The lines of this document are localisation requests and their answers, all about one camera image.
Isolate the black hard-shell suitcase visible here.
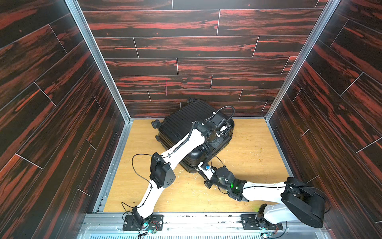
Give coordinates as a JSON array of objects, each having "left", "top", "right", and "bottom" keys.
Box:
[{"left": 152, "top": 98, "right": 235, "bottom": 173}]

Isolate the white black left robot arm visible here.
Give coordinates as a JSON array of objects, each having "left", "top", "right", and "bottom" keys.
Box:
[{"left": 132, "top": 119, "right": 231, "bottom": 229}]

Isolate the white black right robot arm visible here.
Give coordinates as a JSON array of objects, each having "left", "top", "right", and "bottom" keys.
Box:
[{"left": 197, "top": 165, "right": 326, "bottom": 228}]

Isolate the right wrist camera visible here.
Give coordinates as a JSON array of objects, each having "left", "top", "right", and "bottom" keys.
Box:
[{"left": 198, "top": 162, "right": 215, "bottom": 180}]

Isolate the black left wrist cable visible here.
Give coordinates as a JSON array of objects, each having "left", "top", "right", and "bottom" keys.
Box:
[{"left": 208, "top": 105, "right": 236, "bottom": 132}]

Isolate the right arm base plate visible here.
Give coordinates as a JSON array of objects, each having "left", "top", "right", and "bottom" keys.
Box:
[{"left": 239, "top": 214, "right": 278, "bottom": 230}]

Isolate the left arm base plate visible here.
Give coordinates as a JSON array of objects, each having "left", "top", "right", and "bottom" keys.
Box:
[{"left": 122, "top": 214, "right": 164, "bottom": 233}]

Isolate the aluminium left floor rail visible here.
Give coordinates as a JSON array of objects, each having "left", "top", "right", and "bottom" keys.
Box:
[{"left": 92, "top": 119, "right": 134, "bottom": 214}]

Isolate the aluminium front frame rail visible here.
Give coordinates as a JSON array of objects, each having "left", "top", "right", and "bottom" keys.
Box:
[{"left": 77, "top": 213, "right": 287, "bottom": 239}]

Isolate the aluminium right corner post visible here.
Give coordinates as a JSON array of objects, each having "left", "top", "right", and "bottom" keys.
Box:
[{"left": 265, "top": 0, "right": 340, "bottom": 124}]

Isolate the aluminium corner post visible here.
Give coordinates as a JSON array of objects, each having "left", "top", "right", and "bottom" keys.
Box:
[
  {"left": 265, "top": 0, "right": 340, "bottom": 124},
  {"left": 64, "top": 0, "right": 131, "bottom": 123}
]

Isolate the aluminium left corner post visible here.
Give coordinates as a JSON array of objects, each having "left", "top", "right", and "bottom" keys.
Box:
[{"left": 64, "top": 0, "right": 131, "bottom": 123}]

